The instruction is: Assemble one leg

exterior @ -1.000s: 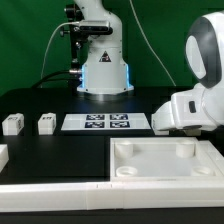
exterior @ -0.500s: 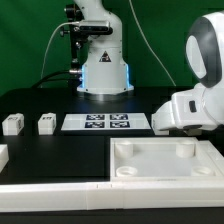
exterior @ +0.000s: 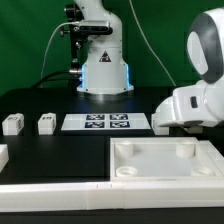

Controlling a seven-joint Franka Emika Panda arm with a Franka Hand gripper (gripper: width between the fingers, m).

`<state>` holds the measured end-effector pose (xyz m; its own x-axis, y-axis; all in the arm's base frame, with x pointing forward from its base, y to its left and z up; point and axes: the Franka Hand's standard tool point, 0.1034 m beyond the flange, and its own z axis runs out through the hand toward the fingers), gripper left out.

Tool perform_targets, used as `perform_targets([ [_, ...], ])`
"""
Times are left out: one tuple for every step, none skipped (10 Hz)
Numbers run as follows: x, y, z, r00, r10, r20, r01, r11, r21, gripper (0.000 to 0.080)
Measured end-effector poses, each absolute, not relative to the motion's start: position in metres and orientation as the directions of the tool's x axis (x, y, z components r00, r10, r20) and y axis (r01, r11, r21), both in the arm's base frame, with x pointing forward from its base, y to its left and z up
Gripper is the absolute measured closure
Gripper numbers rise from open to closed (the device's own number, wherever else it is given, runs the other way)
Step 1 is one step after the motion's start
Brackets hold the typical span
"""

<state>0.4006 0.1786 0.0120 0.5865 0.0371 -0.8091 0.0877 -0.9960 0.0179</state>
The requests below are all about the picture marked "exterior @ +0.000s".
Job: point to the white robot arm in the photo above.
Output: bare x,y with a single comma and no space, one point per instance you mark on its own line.
105,73

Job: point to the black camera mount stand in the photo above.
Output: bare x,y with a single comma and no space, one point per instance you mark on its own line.
73,14

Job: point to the white front fence wall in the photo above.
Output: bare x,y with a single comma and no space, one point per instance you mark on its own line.
111,195

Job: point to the white left fence piece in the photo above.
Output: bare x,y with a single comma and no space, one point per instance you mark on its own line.
4,157

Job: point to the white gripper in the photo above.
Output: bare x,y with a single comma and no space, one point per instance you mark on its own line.
201,104

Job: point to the white square tabletop part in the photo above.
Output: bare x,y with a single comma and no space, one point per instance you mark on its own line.
163,158

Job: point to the white marker plate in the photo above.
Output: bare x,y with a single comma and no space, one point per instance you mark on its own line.
107,121

